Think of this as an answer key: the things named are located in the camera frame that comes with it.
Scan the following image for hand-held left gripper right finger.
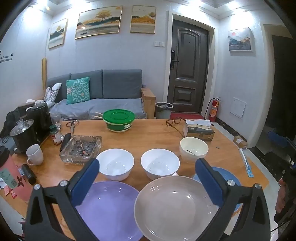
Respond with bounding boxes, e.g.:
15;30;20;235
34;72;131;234
195;158;271;241

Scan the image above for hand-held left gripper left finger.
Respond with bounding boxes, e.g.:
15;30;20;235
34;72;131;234
24;158;100;241

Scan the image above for white bowl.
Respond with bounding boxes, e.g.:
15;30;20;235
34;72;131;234
96;149;135;181
141;149;180;181

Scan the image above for purple plate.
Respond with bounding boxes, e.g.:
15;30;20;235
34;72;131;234
75;181;145;241

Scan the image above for person's right hand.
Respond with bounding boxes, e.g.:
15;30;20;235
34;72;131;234
275;177;288;212

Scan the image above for blue plate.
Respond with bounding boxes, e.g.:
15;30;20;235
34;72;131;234
193;167;242;212

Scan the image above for glass ashtray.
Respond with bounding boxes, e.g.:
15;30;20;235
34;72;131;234
59;135;102;165

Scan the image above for blue bag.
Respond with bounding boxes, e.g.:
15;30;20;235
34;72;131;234
268;131;289;147

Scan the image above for cream bowl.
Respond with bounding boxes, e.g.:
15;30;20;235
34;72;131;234
179;137;209;165

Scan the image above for packaged toothbrush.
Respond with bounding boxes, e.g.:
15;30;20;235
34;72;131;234
239;148;254;178

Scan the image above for large beige bowl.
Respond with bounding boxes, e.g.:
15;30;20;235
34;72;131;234
134;176;220;241

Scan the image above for small cardboard box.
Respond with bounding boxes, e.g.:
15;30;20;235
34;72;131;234
233;136;248;149

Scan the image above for black and gold tissue box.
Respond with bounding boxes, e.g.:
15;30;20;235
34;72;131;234
183;119;215;142

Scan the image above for red label spice bottle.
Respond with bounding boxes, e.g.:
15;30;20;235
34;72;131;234
50;125;63;146

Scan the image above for black cylinder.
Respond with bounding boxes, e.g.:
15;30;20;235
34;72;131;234
22;163;37;185

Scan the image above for white mug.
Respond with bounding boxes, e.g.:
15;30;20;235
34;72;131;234
26;144;44;166

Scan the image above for scissors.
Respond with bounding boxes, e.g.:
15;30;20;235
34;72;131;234
66;120;80;133

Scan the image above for clear drinking glass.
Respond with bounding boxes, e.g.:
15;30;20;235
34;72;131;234
50;113;63;130

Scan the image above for green lidded takeaway bowl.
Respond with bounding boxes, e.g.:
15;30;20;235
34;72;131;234
102;109;136;133

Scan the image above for red door mat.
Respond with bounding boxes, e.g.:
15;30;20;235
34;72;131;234
170;112;207;120

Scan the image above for tortoiseshell eyeglasses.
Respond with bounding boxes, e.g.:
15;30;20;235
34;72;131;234
166;117;185;137

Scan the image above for red fire extinguisher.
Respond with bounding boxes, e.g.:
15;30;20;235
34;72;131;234
205;97;222;122

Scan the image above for pink tumbler with black lid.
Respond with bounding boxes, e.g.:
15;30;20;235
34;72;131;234
0;146;33;201

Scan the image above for small red packets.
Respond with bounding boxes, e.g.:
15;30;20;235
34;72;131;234
5;186;18;198

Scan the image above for black electric kettle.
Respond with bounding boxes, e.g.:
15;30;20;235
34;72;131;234
10;119;38;153

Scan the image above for black coffee machine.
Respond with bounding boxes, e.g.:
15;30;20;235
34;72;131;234
25;103;53;143

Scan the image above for grey trash bin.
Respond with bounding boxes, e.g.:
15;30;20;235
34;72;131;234
154;102;174;120

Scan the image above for teal patterned cushion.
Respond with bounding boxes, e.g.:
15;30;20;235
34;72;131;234
66;77;90;105

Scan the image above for grey sofa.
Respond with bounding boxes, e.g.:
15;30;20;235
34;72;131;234
45;69;155;120

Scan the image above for white patterned cushion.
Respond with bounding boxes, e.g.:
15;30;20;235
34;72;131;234
43;83;62;103

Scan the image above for white cloth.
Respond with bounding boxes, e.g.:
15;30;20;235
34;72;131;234
25;98;47;105

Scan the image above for black backpack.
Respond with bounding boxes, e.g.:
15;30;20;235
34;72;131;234
0;107;27;139

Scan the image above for dark brown door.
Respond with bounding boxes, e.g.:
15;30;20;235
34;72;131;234
168;19;210;114

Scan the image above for wooden stick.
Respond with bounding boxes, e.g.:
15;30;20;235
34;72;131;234
42;58;48;93

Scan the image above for wide tree landscape painting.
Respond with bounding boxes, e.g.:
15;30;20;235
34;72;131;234
74;6;123;40

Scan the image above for square golden landscape painting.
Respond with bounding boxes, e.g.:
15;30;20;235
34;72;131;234
129;5;157;35

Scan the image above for black handled tool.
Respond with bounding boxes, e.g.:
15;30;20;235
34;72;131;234
60;133;72;152

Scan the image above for white wall panel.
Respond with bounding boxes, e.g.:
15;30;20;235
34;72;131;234
230;97;247;118

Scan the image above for blue mountain painting white frame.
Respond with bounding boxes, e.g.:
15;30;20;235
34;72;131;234
228;27;253;52

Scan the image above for small mountain painting gold frame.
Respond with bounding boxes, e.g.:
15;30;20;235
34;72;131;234
48;18;68;49

